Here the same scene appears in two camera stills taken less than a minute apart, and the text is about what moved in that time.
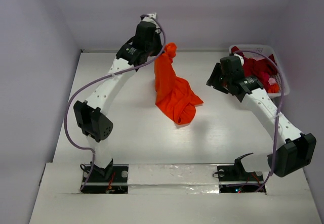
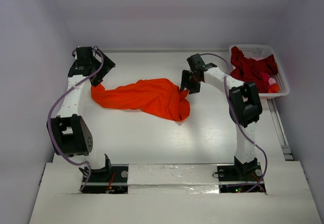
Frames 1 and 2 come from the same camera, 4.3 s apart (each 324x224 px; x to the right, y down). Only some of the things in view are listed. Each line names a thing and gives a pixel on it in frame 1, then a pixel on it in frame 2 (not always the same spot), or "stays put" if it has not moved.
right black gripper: x=217 y=76 -> x=189 y=80
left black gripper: x=158 y=38 -> x=107 y=66
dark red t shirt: x=262 y=70 stays put
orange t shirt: x=173 y=93 -> x=162 y=96
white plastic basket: x=264 y=51 stays put
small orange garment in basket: x=274 y=88 stays put
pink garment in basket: x=271 y=81 stays put
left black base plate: x=96 y=182 stays put
